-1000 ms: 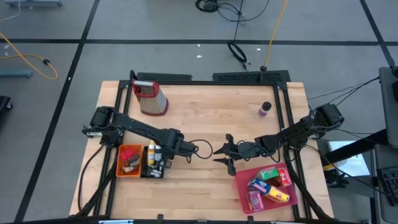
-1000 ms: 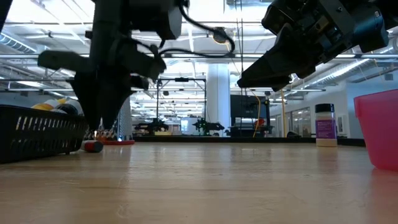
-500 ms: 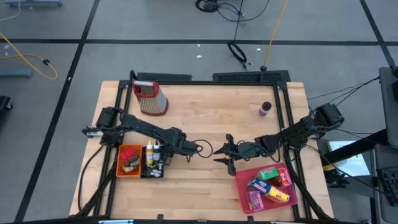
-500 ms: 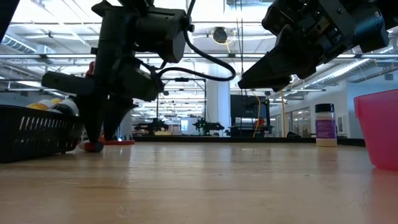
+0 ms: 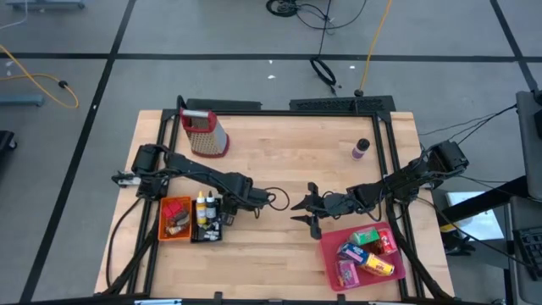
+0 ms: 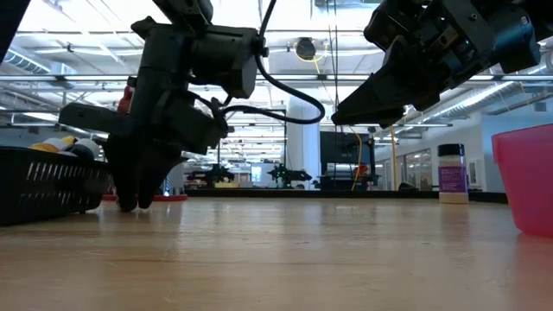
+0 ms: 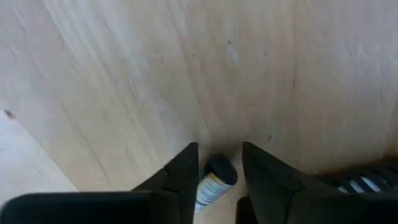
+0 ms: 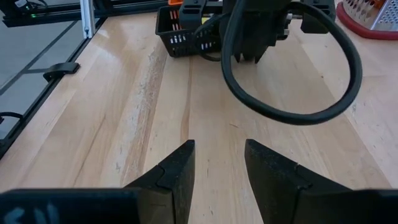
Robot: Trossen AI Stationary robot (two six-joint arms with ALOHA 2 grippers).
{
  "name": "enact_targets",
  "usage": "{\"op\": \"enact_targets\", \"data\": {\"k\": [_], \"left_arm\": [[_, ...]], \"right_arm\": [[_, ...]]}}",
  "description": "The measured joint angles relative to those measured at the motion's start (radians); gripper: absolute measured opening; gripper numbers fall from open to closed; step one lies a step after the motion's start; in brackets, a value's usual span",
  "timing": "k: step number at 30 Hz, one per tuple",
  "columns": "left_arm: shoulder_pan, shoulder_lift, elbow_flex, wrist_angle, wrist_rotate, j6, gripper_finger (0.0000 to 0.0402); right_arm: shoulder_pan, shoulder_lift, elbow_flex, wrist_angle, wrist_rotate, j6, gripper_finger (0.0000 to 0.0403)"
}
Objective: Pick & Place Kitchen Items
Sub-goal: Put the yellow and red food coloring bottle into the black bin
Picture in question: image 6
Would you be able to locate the black-lidded purple-label spice jar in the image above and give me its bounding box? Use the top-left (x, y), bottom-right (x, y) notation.
top-left (436, 143), bottom-right (470, 205)

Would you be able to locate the black plastic basket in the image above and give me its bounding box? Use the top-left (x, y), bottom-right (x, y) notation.
top-left (0, 145), bottom-right (112, 226)

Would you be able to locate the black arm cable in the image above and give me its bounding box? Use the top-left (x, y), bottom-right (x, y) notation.
top-left (219, 0), bottom-right (326, 126)

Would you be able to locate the yellow ceiling cable reel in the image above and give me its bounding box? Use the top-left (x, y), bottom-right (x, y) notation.
top-left (293, 37), bottom-right (328, 65)

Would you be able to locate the pink plastic bin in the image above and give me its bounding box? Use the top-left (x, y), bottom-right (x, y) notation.
top-left (491, 124), bottom-right (553, 238)

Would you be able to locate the white building column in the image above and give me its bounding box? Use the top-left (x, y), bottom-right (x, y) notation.
top-left (287, 97), bottom-right (323, 187)

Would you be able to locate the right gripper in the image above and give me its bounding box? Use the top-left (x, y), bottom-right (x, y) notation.
top-left (331, 0), bottom-right (496, 129)

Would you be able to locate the black frame strut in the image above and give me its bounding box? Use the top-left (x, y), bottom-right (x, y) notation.
top-left (0, 0), bottom-right (32, 64)

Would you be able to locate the large black wall screen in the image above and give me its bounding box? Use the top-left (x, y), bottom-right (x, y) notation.
top-left (319, 131), bottom-right (377, 165)

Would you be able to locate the black bottle white label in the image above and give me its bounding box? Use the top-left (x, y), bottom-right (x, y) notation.
top-left (68, 137), bottom-right (101, 162)

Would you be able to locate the black table frame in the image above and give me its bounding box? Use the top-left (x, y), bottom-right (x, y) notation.
top-left (185, 188), bottom-right (509, 205)

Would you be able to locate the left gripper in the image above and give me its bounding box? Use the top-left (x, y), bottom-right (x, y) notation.
top-left (58, 16), bottom-right (228, 213)

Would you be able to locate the hanging yellow cable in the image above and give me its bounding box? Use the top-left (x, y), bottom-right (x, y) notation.
top-left (348, 126), bottom-right (363, 192)

